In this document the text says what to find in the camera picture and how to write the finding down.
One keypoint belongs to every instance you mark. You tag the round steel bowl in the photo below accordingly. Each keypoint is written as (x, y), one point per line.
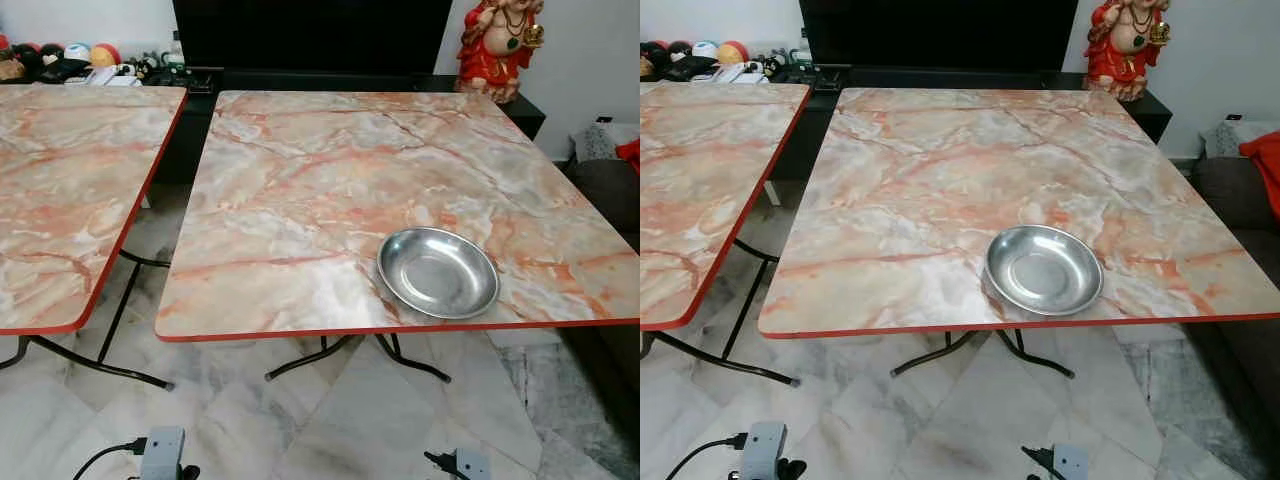
(438, 272)
(1043, 270)

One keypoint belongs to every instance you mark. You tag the large marble pattern folding table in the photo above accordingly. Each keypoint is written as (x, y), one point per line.
(1000, 170)
(380, 180)

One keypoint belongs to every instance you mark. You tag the red cloth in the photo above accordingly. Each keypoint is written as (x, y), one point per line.
(1265, 165)
(630, 155)

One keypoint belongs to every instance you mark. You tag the grey cushion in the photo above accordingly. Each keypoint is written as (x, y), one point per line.
(1225, 138)
(595, 142)

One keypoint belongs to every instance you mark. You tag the black set-top box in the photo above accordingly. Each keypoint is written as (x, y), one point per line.
(185, 78)
(810, 75)

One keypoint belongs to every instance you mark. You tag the orange ball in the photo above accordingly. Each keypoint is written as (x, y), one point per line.
(105, 52)
(733, 50)

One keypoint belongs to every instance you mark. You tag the blue white ball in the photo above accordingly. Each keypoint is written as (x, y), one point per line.
(77, 50)
(705, 48)

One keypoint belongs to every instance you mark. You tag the black flat television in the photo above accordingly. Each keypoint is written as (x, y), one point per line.
(935, 35)
(310, 35)

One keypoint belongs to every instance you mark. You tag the red laughing buddha statue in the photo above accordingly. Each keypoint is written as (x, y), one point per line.
(500, 45)
(1130, 45)

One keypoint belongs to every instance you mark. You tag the dark brown sofa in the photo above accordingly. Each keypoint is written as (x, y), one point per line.
(1235, 200)

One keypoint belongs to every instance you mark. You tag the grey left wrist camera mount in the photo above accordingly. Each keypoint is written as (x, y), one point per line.
(763, 448)
(162, 452)

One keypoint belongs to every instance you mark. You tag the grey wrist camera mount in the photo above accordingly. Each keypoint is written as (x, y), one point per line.
(1070, 462)
(162, 452)
(472, 466)
(763, 448)

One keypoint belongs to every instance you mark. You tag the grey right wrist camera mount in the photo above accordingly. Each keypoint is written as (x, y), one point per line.
(1070, 462)
(472, 466)

